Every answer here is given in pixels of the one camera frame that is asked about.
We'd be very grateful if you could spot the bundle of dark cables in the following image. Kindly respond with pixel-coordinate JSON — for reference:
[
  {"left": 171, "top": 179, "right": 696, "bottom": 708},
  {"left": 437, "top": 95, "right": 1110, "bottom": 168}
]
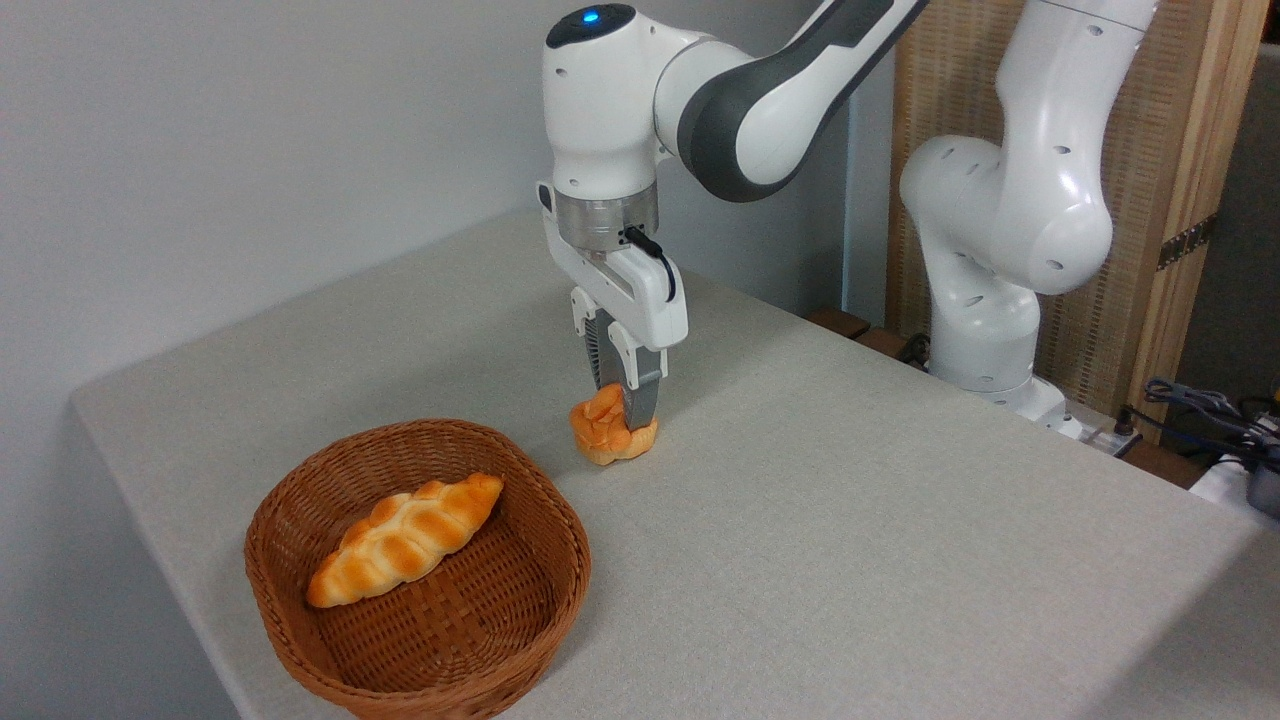
[{"left": 1140, "top": 378, "right": 1280, "bottom": 471}]

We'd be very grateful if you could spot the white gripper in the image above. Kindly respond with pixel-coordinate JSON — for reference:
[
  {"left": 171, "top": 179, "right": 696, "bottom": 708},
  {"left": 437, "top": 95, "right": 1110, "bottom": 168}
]
[{"left": 537, "top": 180, "right": 689, "bottom": 429}]

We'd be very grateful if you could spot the brown wicker basket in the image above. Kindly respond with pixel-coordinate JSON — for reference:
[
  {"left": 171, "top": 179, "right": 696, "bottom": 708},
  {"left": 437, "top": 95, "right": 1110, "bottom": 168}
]
[{"left": 244, "top": 419, "right": 592, "bottom": 720}]

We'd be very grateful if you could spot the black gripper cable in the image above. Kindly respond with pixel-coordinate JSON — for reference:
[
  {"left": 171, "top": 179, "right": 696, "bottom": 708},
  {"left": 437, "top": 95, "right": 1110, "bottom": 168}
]
[{"left": 620, "top": 226, "right": 678, "bottom": 303}]

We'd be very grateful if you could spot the round bread roll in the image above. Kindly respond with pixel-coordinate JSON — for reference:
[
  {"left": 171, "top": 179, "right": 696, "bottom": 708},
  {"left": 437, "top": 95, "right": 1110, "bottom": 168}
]
[{"left": 569, "top": 384, "right": 660, "bottom": 466}]

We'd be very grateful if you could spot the grey tablecloth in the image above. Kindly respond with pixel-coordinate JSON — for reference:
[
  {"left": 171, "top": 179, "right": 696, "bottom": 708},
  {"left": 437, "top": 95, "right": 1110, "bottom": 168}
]
[{"left": 70, "top": 208, "right": 1280, "bottom": 720}]

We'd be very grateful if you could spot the metal screen hinge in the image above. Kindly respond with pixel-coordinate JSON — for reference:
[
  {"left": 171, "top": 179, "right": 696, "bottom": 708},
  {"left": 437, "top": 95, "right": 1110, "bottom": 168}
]
[{"left": 1158, "top": 215, "right": 1219, "bottom": 271}]

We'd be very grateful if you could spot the long braided bread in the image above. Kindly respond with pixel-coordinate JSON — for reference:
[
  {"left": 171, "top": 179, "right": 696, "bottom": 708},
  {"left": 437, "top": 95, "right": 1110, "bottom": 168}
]
[{"left": 306, "top": 473, "right": 504, "bottom": 609}]

